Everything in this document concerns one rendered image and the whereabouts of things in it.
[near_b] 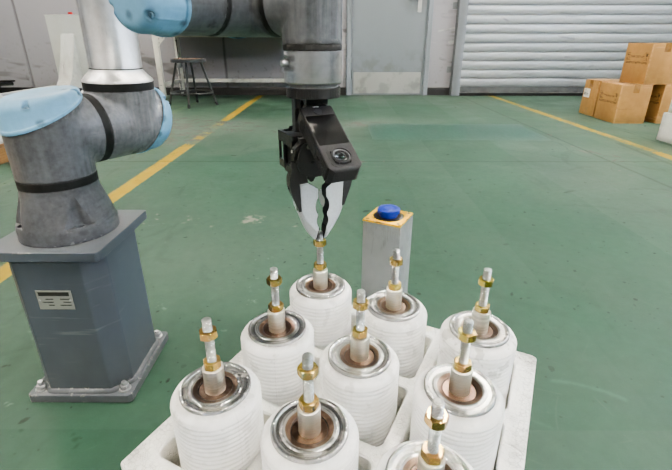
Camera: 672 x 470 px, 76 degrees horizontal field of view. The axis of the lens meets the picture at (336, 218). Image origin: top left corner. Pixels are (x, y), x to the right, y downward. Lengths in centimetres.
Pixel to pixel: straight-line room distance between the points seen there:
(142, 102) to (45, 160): 18
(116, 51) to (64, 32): 331
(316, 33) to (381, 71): 502
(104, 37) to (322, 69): 42
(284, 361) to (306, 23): 40
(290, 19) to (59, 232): 49
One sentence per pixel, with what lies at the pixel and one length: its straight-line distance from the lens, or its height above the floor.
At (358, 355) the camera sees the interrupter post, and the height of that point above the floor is 26.
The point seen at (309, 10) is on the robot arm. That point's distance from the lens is 55.
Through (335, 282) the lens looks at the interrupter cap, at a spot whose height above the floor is 25.
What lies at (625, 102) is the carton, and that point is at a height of 16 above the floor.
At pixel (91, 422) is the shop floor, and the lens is 91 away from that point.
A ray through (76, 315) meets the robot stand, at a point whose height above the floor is 18.
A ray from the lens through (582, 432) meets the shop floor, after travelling 89.
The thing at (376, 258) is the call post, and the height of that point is 24.
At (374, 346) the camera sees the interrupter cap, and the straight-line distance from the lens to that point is 55.
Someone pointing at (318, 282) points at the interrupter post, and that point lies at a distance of 65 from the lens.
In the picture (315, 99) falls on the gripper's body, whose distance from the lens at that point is 55.
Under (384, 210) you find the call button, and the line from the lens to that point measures 75.
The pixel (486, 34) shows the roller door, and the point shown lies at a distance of 574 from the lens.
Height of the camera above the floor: 60
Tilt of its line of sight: 22 degrees down
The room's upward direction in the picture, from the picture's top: straight up
